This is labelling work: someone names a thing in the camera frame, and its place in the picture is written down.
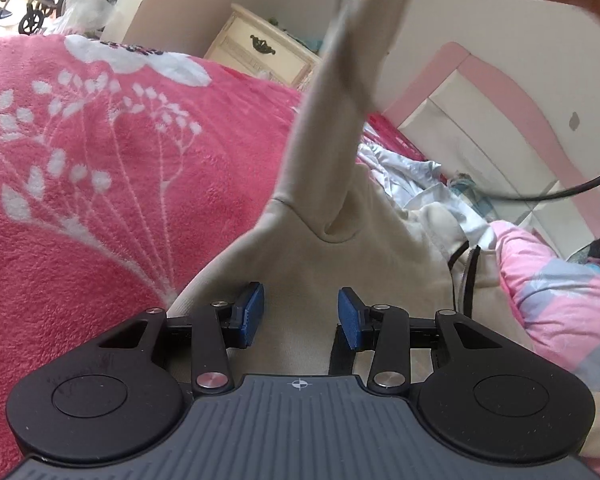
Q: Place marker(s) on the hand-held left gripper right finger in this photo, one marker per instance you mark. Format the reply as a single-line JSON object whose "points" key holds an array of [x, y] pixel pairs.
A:
{"points": [[350, 317]]}

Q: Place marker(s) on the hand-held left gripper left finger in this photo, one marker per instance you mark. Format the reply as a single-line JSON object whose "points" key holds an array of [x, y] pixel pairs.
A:
{"points": [[250, 315]]}

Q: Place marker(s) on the beige zip jacket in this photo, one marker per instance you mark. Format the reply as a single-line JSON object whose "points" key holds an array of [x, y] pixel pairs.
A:
{"points": [[320, 210]]}

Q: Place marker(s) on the pink white headboard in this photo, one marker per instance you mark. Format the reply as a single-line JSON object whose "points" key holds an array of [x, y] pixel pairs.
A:
{"points": [[505, 125]]}

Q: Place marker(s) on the white shirt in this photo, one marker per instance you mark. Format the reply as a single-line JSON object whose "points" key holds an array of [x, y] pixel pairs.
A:
{"points": [[430, 185]]}

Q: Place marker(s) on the plaid pillow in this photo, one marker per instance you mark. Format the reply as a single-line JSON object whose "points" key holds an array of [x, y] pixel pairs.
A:
{"points": [[462, 185]]}

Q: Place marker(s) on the red floral blanket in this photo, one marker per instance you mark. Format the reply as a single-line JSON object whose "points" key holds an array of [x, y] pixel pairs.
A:
{"points": [[105, 210]]}

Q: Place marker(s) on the pink grey quilt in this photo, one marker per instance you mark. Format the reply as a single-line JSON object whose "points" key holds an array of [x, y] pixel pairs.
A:
{"points": [[570, 300]]}

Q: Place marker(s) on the cream nightstand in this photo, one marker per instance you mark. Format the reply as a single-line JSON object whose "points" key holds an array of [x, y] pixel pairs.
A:
{"points": [[250, 55]]}

